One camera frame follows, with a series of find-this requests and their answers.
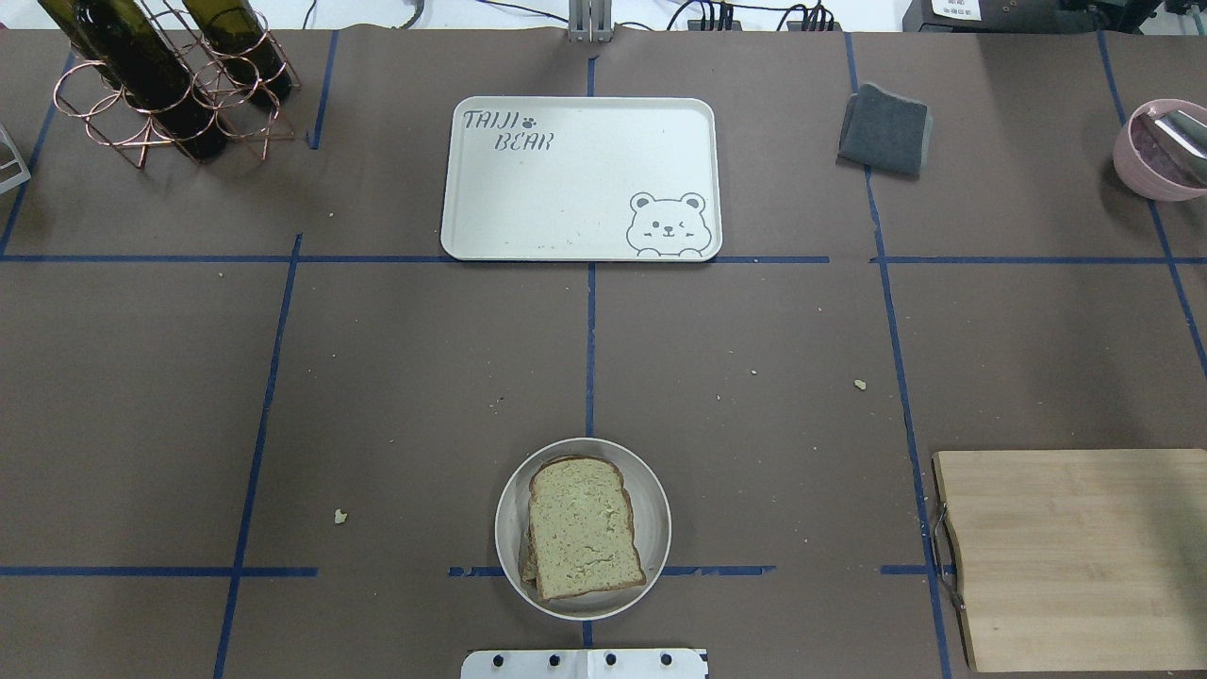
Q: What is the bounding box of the white bear tray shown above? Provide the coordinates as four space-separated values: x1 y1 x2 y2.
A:
441 96 723 262

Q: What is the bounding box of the white round plate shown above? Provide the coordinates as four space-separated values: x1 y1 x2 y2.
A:
494 438 672 621

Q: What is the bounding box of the grey folded cloth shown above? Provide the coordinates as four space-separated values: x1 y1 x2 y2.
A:
836 82 934 176

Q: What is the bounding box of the green wine bottle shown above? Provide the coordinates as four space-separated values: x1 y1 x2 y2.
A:
74 1 227 160
183 1 292 109
36 0 122 90

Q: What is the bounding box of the metal scoop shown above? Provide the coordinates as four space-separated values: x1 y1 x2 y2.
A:
1143 109 1206 164

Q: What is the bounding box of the copper wire bottle rack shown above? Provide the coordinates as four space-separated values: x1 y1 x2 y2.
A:
42 1 299 168

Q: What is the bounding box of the green wine bottle front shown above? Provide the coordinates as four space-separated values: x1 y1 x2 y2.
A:
74 1 227 160

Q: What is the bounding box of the aluminium frame post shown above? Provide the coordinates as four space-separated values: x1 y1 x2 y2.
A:
568 0 616 43

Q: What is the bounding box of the bread slice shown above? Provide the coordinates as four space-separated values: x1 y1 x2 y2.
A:
527 455 647 603
521 528 538 589

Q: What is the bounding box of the green wine bottle back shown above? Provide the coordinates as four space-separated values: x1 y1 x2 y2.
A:
36 0 122 90

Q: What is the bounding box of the white wire cup rack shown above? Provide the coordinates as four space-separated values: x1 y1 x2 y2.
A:
0 124 31 194

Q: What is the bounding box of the wooden cutting board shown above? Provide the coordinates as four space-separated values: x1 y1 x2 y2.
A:
933 450 1206 673

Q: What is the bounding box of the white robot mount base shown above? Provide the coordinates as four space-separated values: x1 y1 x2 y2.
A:
460 648 710 678

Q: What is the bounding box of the green wine bottle middle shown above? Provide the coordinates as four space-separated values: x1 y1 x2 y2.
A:
183 1 292 109

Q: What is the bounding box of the pink bowl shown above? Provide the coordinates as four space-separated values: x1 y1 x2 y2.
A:
1113 98 1206 201

